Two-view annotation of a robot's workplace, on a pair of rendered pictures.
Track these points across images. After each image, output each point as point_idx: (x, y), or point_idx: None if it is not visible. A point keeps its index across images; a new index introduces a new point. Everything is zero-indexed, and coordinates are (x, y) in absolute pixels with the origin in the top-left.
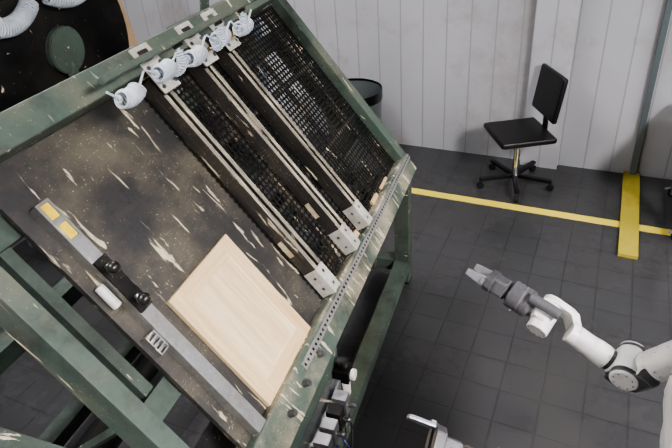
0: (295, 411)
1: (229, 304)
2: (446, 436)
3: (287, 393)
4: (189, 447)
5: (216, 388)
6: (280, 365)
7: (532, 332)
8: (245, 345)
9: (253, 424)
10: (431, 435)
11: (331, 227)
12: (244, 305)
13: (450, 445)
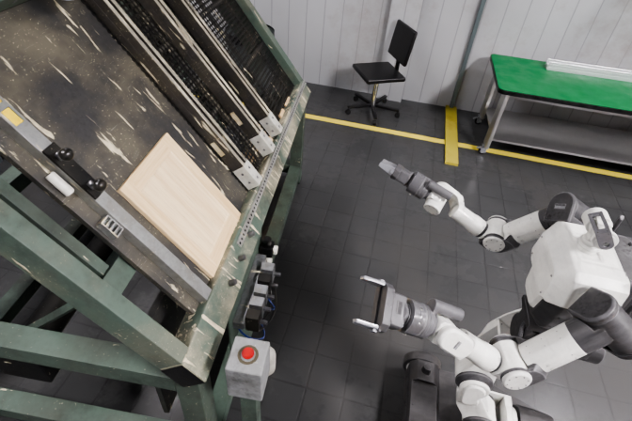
0: (235, 280)
1: (174, 194)
2: (394, 291)
3: (227, 267)
4: (149, 316)
5: (168, 265)
6: (219, 244)
7: (427, 210)
8: (190, 228)
9: (201, 293)
10: (380, 291)
11: (252, 132)
12: (186, 194)
13: (397, 299)
